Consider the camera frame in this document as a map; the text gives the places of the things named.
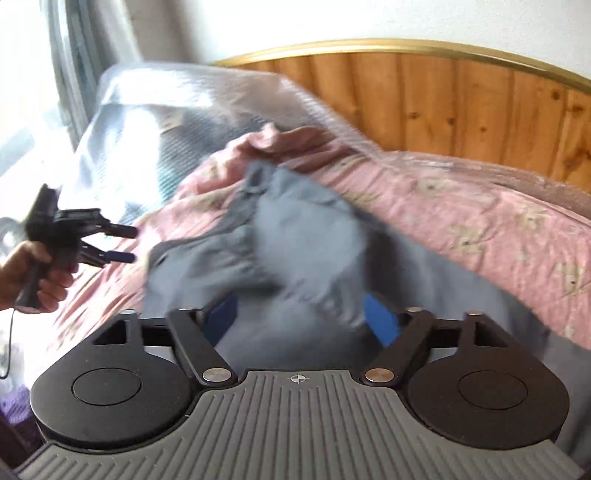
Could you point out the wooden headboard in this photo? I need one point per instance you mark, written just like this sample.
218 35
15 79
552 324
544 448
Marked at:
438 101

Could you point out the clear bubble wrap sheet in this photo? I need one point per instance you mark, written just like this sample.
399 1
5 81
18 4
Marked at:
184 92

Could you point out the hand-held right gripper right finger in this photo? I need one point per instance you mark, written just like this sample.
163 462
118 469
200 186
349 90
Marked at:
381 323

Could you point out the pink bear print blanket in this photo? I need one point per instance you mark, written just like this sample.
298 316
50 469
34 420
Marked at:
485 207

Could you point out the purple cloth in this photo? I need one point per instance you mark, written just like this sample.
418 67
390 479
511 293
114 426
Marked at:
18 408

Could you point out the person's left hand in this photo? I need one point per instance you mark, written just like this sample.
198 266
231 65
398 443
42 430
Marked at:
23 267

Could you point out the grey curtain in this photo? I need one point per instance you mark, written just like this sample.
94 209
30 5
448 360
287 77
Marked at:
74 50

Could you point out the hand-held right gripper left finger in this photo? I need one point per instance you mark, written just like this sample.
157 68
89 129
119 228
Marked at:
221 319

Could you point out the grey pants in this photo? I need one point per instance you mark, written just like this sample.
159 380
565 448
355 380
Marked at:
300 230

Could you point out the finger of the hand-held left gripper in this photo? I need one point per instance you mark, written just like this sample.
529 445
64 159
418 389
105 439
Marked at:
121 256
117 230

